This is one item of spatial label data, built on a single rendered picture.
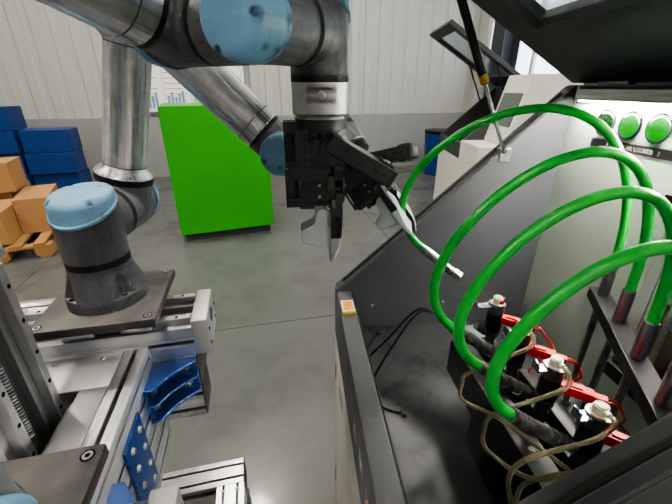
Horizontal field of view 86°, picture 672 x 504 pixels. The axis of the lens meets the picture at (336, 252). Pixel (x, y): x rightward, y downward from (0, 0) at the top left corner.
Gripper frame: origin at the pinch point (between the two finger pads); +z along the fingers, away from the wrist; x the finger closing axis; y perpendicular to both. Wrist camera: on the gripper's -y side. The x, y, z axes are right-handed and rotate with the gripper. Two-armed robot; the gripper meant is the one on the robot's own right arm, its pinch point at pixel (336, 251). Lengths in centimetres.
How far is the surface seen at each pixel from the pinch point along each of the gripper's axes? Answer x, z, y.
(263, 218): -322, 104, 48
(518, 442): 18.7, 22.7, -24.6
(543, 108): -5.8, -20.8, -33.3
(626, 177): -0.4, -10.8, -46.3
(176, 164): -302, 42, 122
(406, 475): 12.2, 37.7, -11.2
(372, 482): 20.4, 25.8, -3.1
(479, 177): -31.0, -4.0, -37.7
